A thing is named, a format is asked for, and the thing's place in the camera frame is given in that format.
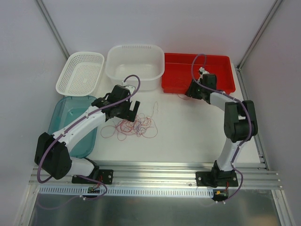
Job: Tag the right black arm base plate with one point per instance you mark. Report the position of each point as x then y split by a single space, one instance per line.
222 179

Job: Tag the red plastic tray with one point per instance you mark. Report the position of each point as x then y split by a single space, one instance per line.
177 76

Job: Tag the white plastic tub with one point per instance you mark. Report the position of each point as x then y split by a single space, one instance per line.
145 61

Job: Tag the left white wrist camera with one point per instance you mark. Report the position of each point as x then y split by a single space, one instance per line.
129 87

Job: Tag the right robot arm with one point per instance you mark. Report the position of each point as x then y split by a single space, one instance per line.
240 125

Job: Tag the white perforated plastic basket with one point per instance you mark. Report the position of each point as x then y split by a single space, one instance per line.
80 74

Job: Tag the white slotted cable duct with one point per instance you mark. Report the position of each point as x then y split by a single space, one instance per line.
128 191

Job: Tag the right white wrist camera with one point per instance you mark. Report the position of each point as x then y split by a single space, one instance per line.
202 72

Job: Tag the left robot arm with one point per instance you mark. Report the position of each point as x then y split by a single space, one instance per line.
53 150

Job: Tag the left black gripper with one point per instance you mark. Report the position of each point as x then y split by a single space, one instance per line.
127 110

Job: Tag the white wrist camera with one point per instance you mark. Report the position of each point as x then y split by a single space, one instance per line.
202 72
129 87

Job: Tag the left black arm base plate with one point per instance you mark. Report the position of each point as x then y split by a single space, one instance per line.
103 175

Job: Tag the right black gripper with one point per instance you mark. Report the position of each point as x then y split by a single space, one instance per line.
192 89

